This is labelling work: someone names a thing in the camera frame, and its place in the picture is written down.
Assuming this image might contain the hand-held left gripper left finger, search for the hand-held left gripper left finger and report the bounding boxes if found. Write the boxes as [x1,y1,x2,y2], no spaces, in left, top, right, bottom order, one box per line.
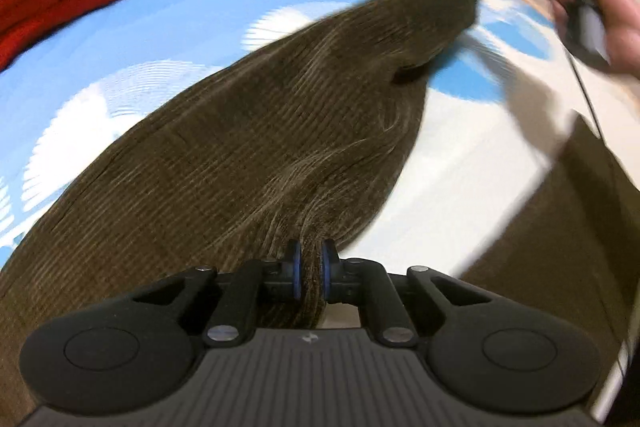
[131,239,303,349]

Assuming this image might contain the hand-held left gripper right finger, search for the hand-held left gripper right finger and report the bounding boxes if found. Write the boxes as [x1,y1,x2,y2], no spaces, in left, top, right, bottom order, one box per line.
[320,238,493,349]

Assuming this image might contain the brown corduroy pants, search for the brown corduroy pants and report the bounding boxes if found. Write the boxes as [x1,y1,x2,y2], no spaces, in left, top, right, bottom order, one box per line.
[0,0,640,413]

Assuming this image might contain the person's right hand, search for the person's right hand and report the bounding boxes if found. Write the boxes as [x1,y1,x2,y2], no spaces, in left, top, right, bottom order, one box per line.
[546,0,640,76]

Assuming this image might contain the black cable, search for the black cable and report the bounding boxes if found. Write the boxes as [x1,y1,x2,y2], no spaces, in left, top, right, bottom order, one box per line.
[566,49,608,150]

